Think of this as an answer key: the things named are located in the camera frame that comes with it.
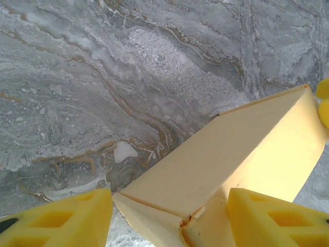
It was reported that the yellow paper box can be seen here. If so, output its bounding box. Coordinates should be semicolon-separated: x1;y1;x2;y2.
112;83;326;247

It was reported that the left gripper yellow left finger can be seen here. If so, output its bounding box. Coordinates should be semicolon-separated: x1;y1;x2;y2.
0;187;114;247

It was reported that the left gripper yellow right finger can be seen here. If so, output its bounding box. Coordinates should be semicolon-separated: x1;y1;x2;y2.
226;187;329;247

